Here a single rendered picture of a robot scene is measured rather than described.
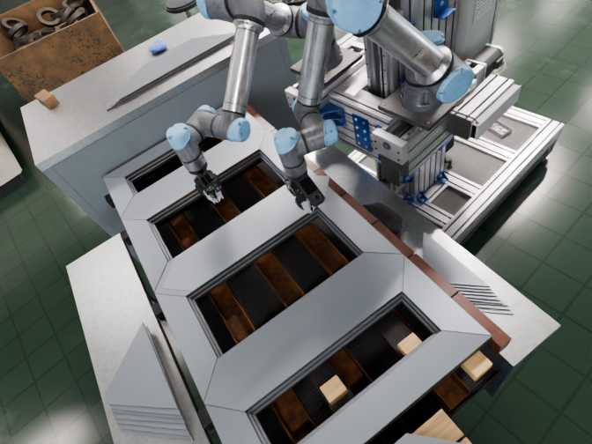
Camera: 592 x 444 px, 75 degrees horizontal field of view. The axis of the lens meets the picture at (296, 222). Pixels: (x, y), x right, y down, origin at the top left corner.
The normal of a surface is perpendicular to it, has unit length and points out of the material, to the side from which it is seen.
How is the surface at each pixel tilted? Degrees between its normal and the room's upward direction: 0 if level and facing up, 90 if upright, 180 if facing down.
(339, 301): 0
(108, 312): 0
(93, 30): 90
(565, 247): 0
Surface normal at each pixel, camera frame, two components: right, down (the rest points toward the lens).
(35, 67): 0.48, 0.63
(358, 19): 0.18, 0.69
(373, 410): -0.23, -0.58
